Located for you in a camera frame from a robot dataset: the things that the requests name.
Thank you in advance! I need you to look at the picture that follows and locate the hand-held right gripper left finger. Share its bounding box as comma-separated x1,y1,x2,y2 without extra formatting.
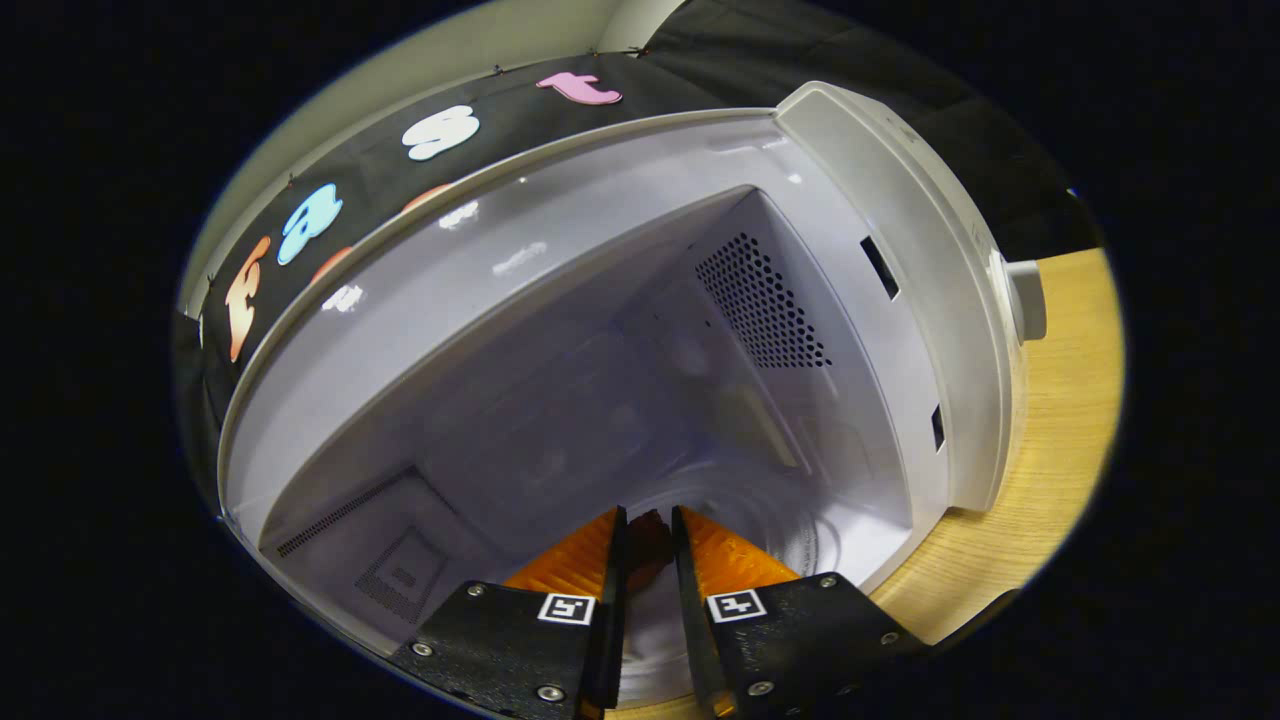
386,505,631,720

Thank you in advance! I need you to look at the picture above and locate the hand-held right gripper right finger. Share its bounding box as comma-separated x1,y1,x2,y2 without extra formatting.
670,505,933,720

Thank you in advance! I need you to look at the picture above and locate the dark red meat slab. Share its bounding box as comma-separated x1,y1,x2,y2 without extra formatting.
626,508,675,593

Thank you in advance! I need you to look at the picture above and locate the white microwave oven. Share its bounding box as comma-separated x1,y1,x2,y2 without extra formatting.
215,80,1049,716

